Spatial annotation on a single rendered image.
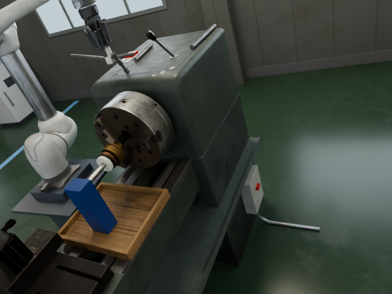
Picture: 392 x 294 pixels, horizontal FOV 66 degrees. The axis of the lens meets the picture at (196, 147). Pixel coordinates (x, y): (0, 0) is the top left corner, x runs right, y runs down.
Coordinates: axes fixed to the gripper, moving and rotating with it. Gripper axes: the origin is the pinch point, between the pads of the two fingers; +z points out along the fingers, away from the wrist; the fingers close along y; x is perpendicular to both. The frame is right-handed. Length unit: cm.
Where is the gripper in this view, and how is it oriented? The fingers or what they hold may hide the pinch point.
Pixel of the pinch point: (108, 55)
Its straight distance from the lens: 142.5
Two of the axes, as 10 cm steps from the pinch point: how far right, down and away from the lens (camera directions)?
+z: 2.7, 7.9, 5.5
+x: 8.8, 0.3, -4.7
